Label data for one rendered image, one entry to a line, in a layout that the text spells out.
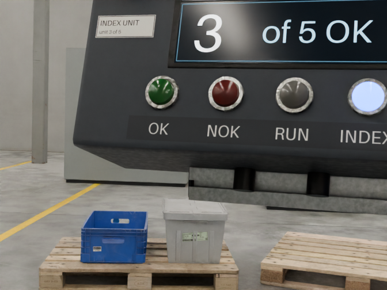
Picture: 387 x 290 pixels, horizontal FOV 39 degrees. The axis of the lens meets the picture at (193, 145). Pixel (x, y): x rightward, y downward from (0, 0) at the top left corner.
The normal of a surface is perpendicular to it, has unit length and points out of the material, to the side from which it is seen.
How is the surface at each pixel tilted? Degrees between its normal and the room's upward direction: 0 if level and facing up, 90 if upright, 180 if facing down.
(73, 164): 90
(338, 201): 90
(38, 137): 90
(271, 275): 91
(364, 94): 77
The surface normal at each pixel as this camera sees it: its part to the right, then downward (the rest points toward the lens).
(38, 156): -0.06, 0.06
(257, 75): -0.25, -0.21
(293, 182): -0.28, 0.05
